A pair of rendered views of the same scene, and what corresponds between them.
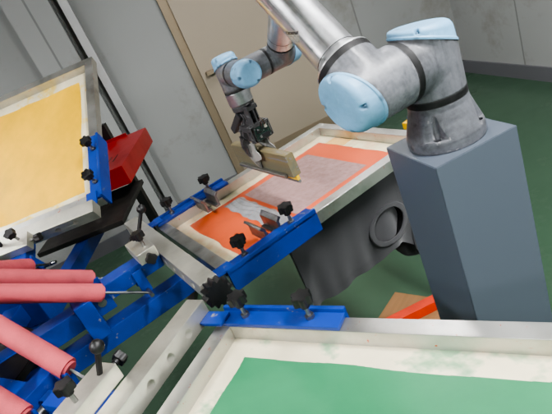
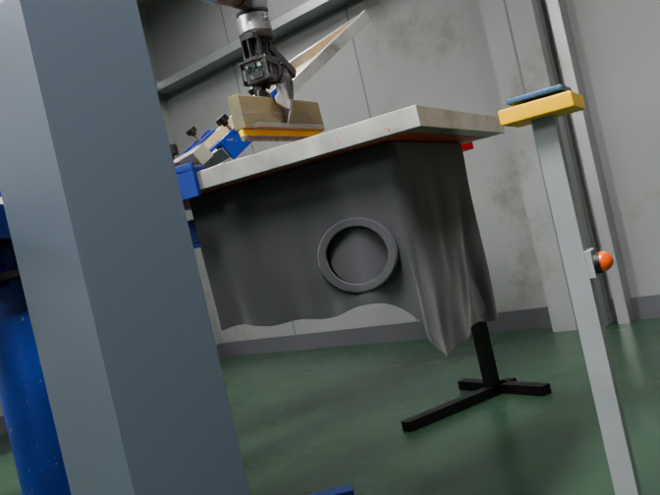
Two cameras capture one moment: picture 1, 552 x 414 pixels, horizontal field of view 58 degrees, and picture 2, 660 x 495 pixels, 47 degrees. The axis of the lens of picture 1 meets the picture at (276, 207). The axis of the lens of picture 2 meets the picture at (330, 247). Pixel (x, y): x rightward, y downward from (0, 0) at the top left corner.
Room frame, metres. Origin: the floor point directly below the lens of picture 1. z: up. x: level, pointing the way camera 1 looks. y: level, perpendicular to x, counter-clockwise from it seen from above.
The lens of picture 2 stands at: (0.46, -1.42, 0.80)
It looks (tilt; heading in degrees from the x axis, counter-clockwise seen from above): 1 degrees down; 51
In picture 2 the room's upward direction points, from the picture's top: 13 degrees counter-clockwise
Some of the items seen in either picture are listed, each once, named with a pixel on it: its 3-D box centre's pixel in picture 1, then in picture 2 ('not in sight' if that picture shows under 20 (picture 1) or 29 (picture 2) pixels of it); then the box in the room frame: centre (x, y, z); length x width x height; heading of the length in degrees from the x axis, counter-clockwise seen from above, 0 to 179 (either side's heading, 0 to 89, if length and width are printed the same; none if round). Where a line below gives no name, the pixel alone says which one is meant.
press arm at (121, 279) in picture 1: (131, 272); not in sight; (1.31, 0.46, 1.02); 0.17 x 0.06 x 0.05; 113
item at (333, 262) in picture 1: (351, 239); (307, 257); (1.39, -0.18, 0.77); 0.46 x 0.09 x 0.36; 113
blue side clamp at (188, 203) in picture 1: (194, 207); not in sight; (1.70, 0.27, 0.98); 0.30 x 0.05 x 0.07; 113
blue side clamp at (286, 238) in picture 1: (272, 246); (146, 194); (1.18, 0.05, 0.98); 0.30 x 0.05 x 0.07; 113
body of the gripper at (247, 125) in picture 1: (251, 121); (261, 60); (1.49, -0.04, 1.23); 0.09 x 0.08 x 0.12; 23
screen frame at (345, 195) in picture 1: (286, 186); (305, 167); (1.53, -0.06, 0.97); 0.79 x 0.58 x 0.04; 113
